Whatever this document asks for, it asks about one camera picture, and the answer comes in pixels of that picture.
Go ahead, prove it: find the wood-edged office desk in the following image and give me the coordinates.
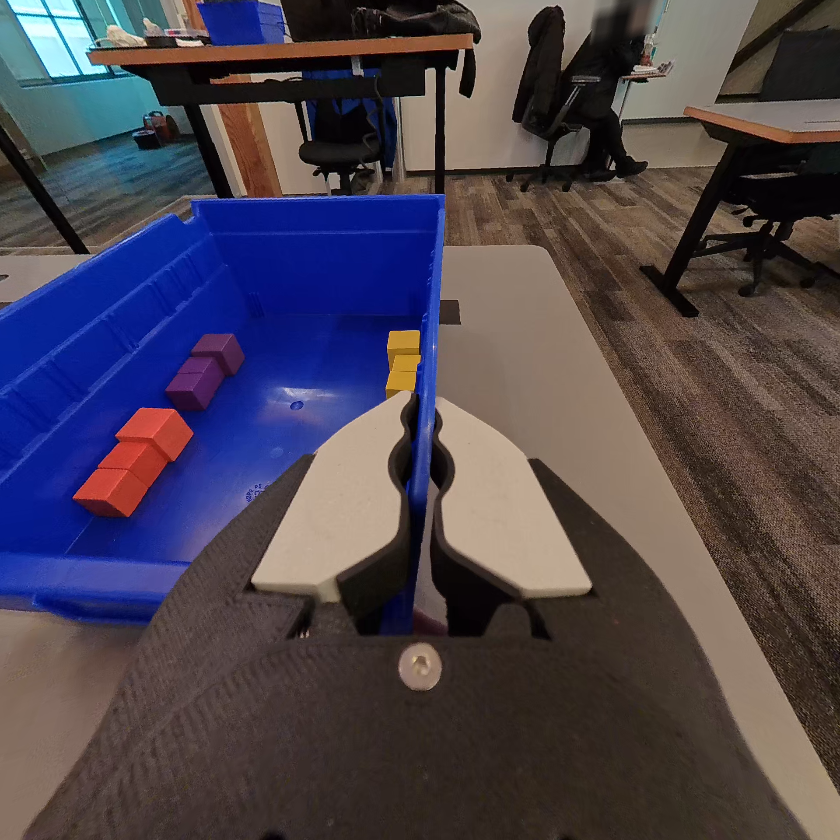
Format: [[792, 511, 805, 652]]
[[87, 33, 475, 198], [640, 98, 840, 319]]

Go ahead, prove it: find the blue plastic bin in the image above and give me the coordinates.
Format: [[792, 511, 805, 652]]
[[0, 193, 448, 636]]

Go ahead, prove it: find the blue cloth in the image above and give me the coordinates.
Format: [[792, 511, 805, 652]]
[[308, 69, 400, 172]]

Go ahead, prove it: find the black jacket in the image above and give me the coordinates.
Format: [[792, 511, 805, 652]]
[[512, 5, 568, 132]]

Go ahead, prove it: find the black monitor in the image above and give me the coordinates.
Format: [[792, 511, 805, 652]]
[[279, 0, 358, 40]]

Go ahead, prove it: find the red bag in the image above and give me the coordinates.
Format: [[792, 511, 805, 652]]
[[131, 112, 181, 148]]

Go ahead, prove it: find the red wooden cube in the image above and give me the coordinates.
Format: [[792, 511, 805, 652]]
[[116, 407, 194, 462], [97, 441, 168, 490], [72, 467, 151, 518]]

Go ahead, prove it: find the wooden post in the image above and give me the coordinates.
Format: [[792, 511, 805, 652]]
[[217, 75, 283, 198]]

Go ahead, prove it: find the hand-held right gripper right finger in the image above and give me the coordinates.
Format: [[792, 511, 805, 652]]
[[428, 397, 593, 636]]

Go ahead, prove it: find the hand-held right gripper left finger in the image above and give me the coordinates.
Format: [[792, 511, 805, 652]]
[[251, 391, 421, 636]]

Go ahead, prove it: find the glass window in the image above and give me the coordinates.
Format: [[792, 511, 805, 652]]
[[0, 0, 119, 86]]

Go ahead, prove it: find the black bag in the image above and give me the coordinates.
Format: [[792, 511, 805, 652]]
[[351, 0, 482, 99]]

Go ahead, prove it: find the blue bin stack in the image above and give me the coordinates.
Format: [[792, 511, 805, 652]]
[[197, 0, 286, 46]]

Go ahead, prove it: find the black office chair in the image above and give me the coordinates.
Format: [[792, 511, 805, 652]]
[[505, 75, 618, 191], [292, 98, 385, 194], [696, 26, 840, 299]]

